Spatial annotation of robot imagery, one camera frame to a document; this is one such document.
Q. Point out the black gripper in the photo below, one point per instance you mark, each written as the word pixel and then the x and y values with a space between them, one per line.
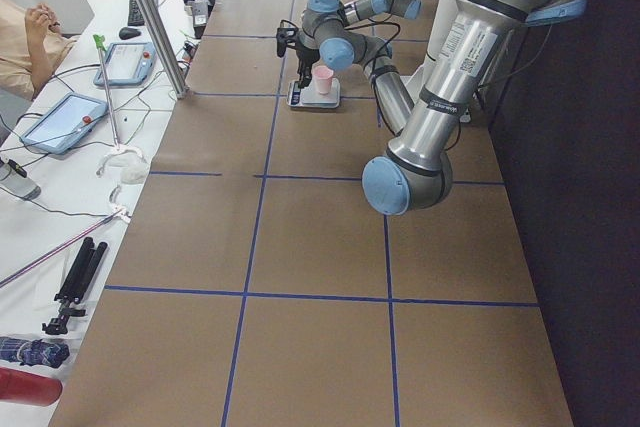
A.
pixel 303 55

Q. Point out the silver digital kitchen scale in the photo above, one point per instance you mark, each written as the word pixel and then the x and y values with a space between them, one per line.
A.
pixel 308 97

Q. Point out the white power adapter box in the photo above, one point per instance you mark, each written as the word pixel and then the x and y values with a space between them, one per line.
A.
pixel 199 11

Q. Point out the far blue teach pendant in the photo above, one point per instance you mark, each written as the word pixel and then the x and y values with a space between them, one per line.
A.
pixel 128 64

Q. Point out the blue teach pendant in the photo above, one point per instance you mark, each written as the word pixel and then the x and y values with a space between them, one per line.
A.
pixel 128 64
pixel 65 124

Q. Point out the black computer mouse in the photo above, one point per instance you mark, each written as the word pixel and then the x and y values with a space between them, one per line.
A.
pixel 128 32

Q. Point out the white crumpled cloth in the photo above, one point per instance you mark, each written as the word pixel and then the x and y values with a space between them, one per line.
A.
pixel 131 161

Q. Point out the metal rod green tip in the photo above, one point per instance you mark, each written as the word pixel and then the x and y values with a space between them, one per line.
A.
pixel 109 92

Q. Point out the near blue teach pendant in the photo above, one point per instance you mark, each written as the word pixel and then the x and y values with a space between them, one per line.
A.
pixel 65 124

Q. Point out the person in beige shirt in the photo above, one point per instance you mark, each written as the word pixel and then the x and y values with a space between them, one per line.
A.
pixel 32 48

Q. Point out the black folded tripod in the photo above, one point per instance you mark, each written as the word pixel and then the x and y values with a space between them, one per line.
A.
pixel 75 286

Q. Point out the grey handheld device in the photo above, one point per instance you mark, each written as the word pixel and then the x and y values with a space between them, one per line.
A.
pixel 15 179

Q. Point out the blue folded umbrella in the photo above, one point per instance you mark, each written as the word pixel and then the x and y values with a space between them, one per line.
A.
pixel 33 352

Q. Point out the red cylinder bottle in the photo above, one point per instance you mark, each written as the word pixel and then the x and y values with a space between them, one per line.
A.
pixel 27 388

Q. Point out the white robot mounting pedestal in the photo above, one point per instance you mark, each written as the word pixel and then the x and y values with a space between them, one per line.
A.
pixel 445 15

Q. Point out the aluminium frame post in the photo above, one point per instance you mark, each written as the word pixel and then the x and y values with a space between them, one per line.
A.
pixel 163 46

